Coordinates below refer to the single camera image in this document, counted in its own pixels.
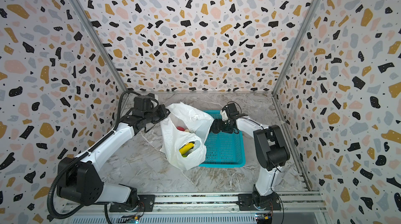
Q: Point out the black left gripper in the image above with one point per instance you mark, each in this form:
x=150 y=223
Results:
x=163 y=115

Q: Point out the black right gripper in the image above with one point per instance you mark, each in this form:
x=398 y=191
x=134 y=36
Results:
x=220 y=126

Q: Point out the red dragon fruit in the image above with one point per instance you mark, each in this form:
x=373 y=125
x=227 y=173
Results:
x=180 y=128

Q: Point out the white plastic bag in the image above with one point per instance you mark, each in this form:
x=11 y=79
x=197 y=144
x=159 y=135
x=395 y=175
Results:
x=198 y=122

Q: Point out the yellow banana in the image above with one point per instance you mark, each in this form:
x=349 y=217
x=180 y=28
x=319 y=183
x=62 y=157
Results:
x=184 y=150

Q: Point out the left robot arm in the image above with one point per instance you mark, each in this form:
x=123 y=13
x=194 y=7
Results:
x=78 y=178

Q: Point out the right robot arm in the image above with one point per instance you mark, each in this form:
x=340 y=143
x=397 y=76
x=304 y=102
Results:
x=271 y=149

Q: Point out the teal plastic basket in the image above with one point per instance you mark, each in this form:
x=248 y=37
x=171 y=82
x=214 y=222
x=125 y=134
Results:
x=225 y=150

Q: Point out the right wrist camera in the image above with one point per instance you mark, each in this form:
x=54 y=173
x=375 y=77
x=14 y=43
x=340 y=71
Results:
x=224 y=115

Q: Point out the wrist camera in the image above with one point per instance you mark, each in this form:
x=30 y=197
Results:
x=224 y=115
x=152 y=96

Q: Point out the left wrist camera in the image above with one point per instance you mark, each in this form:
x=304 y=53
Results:
x=152 y=96

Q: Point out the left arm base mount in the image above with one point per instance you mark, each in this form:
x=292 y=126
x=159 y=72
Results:
x=135 y=204

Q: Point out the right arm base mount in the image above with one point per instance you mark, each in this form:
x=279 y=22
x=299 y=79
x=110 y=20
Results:
x=255 y=202

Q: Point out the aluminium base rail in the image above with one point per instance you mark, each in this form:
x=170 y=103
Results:
x=225 y=208

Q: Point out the aluminium corner post right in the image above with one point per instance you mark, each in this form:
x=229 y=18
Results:
x=294 y=49

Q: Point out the aluminium corner post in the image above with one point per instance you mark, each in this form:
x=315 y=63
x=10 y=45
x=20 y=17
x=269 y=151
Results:
x=96 y=41
x=294 y=49

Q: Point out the aluminium corner post left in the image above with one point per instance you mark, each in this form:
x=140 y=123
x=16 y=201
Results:
x=96 y=41

